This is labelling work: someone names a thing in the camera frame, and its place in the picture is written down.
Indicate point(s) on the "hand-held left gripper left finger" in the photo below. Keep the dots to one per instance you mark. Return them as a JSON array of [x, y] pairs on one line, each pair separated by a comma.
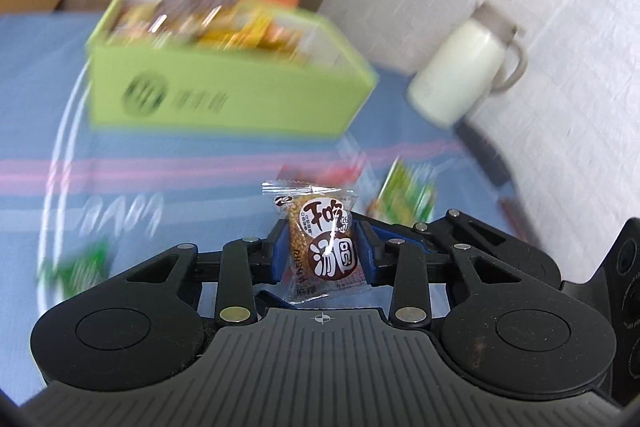
[[281, 257]]

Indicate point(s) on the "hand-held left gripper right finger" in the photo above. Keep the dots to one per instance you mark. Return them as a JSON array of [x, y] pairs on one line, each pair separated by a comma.
[[366, 257]]

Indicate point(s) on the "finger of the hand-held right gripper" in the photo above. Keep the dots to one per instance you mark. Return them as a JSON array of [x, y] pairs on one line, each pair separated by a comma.
[[450, 227]]

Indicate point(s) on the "clear packet brown round snack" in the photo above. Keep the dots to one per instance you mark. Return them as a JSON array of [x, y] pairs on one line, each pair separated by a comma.
[[325, 247]]

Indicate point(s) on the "green cardboard box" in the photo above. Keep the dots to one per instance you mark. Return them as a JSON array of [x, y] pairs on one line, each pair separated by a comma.
[[225, 97]]

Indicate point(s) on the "pile of assorted snack packets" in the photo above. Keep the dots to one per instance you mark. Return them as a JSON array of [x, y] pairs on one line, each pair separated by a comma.
[[200, 17]]

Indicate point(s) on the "green snack packet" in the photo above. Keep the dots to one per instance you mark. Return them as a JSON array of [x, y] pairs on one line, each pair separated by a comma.
[[75, 269], [405, 197]]

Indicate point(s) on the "red snack packet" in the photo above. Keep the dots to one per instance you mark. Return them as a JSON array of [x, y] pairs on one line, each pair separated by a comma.
[[320, 174]]

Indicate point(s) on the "blue printed tablecloth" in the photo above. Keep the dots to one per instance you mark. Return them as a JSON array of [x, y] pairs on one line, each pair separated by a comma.
[[175, 197]]

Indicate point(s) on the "white thermos jug grey lid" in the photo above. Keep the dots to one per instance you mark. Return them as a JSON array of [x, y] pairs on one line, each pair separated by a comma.
[[460, 62]]

